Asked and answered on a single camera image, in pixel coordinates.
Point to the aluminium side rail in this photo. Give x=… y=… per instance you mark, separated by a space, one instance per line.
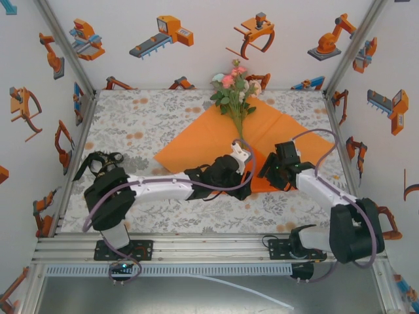
x=86 y=127
x=339 y=137

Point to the aluminium frame rail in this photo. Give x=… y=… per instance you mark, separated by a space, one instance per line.
x=209 y=252

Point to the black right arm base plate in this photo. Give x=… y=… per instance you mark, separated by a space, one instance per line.
x=276 y=250

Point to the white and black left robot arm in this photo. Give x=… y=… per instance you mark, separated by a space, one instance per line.
x=157 y=188

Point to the controller board with green light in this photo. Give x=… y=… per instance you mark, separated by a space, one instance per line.
x=122 y=266

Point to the orange wrapping paper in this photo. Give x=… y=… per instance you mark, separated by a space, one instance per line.
x=196 y=144

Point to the aluminium frame post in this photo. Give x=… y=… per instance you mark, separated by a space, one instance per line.
x=65 y=45
x=355 y=45

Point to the black printed ribbon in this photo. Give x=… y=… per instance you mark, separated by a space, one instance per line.
x=113 y=158

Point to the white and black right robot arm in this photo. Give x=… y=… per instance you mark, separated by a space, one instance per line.
x=320 y=189

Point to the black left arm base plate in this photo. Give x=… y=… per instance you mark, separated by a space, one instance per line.
x=145 y=250

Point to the floral patterned tablecloth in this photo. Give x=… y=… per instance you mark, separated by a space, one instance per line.
x=147 y=114

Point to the artificial flower bunch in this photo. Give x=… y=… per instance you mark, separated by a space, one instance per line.
x=234 y=95

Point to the aluminium frame leg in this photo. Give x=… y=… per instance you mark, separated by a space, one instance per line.
x=29 y=294
x=389 y=294

